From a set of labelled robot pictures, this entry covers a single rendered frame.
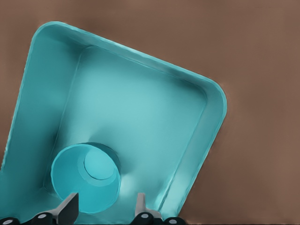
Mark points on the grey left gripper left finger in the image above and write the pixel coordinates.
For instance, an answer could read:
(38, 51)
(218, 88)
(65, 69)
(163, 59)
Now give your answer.
(63, 211)

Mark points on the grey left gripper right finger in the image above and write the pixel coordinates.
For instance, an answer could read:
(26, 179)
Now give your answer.
(143, 212)

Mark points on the teal cup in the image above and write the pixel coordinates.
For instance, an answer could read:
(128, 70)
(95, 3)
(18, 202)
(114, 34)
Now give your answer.
(77, 178)

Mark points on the teal plastic box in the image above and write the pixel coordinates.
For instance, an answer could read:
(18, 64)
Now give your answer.
(131, 103)

